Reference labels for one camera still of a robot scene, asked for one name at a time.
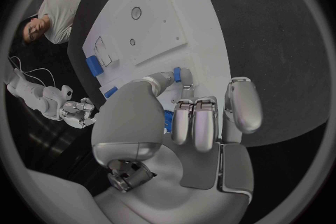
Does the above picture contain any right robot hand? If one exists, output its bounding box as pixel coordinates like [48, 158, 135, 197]
[59, 97, 97, 129]

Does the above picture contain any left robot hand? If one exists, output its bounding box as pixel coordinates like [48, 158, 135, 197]
[90, 67, 264, 224]

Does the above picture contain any blue peg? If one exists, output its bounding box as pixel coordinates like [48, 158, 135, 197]
[172, 67, 183, 83]

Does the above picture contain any white task board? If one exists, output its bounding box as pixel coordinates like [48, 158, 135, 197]
[82, 0, 232, 138]

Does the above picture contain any blue cylinder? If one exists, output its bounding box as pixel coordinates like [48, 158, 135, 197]
[104, 86, 119, 99]

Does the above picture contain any blue block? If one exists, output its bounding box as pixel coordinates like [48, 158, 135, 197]
[85, 55, 104, 78]

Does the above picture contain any blue gear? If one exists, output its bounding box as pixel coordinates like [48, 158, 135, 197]
[163, 109, 175, 134]

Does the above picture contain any person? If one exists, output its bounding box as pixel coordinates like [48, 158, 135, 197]
[18, 0, 88, 45]

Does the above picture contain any white cable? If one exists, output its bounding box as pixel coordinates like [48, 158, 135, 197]
[7, 55, 57, 88]

